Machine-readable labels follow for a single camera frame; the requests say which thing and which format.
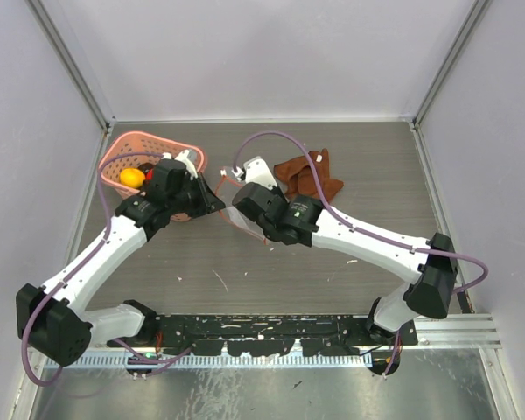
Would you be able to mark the orange yellow fruit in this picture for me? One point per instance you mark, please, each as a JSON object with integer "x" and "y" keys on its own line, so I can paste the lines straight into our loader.
{"x": 132, "y": 178}

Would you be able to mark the brown cloth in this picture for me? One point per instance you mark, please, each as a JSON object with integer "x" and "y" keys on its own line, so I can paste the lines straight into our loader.
{"x": 296, "y": 174}

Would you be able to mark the aluminium frame rail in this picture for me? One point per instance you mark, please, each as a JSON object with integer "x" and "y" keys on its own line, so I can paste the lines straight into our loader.
{"x": 458, "y": 331}

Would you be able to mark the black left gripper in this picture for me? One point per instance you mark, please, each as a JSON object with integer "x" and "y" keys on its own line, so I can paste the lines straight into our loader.
{"x": 212, "y": 201}

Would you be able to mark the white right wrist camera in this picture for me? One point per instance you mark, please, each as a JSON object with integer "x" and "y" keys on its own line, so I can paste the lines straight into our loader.
{"x": 256, "y": 171}

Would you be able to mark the pink plastic basket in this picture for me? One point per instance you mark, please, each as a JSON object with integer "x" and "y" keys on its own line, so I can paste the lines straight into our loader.
{"x": 135, "y": 149}

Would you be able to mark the white slotted cable duct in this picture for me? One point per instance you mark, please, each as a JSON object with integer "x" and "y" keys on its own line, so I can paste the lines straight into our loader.
{"x": 112, "y": 359}

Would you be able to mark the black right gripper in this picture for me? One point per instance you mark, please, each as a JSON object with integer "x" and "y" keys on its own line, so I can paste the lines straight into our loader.
{"x": 276, "y": 191}

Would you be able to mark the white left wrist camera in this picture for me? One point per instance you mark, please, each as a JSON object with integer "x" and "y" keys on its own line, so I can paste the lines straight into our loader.
{"x": 188, "y": 158}

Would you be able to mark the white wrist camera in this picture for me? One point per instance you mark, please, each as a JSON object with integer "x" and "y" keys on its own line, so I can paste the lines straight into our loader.
{"x": 256, "y": 171}
{"x": 188, "y": 158}

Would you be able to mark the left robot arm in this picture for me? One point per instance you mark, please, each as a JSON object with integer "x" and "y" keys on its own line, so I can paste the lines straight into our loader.
{"x": 53, "y": 318}

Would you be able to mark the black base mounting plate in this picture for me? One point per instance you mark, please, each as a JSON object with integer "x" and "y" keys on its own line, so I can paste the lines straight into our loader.
{"x": 259, "y": 336}

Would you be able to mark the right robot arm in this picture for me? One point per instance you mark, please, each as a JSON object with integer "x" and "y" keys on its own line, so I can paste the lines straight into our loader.
{"x": 426, "y": 267}

